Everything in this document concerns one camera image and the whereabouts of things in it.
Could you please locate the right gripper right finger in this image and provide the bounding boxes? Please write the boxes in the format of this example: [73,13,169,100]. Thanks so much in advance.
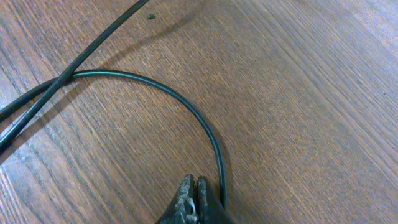
[197,176,233,224]

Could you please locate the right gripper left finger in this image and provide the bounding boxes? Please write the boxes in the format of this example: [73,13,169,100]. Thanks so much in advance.
[156,174,198,224]

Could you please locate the right camera cable black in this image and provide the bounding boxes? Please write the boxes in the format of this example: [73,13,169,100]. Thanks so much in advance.
[1,0,149,154]

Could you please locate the black USB cable bundle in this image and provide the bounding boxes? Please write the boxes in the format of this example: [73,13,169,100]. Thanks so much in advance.
[0,68,228,208]

